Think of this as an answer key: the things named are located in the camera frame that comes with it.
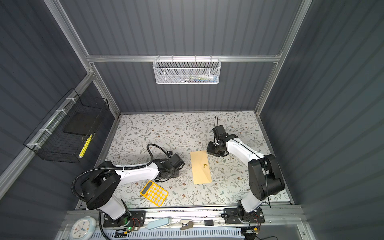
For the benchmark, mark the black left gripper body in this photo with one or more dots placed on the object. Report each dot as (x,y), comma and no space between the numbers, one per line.
(174,174)

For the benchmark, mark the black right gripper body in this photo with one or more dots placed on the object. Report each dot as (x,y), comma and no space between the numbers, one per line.
(213,149)

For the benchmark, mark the manila paper envelope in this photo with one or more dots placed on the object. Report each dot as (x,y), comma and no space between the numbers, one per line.
(200,168)

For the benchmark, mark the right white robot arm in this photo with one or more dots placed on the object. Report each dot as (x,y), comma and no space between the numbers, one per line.
(265,175)

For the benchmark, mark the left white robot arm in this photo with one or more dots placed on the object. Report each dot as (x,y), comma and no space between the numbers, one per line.
(100,184)

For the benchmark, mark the yellow calculator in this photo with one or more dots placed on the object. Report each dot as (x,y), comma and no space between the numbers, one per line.
(154,193)

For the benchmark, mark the light blue eraser case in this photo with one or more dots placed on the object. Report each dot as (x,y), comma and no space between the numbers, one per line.
(158,223)

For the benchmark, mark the small metal latch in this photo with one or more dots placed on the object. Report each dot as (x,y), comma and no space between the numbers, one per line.
(186,224)

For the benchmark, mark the small black square block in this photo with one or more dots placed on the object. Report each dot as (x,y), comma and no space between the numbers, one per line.
(208,223)

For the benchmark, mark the pens in white basket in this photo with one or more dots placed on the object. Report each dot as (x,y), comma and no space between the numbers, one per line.
(200,79)

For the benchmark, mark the yellow highlighter pen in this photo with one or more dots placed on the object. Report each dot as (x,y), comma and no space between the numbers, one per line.
(85,146)

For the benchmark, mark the white analog clock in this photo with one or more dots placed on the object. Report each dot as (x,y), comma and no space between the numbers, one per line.
(83,229)

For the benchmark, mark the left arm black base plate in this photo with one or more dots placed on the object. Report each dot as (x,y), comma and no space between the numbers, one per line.
(134,219)

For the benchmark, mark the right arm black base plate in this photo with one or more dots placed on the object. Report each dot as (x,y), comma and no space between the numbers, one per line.
(238,216)

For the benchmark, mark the white slotted cable duct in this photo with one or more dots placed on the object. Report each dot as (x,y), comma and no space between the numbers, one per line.
(215,233)

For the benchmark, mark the white wire mesh basket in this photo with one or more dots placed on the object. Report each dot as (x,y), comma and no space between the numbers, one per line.
(168,73)

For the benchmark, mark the black wire basket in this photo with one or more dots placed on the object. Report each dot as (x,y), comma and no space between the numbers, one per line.
(63,135)

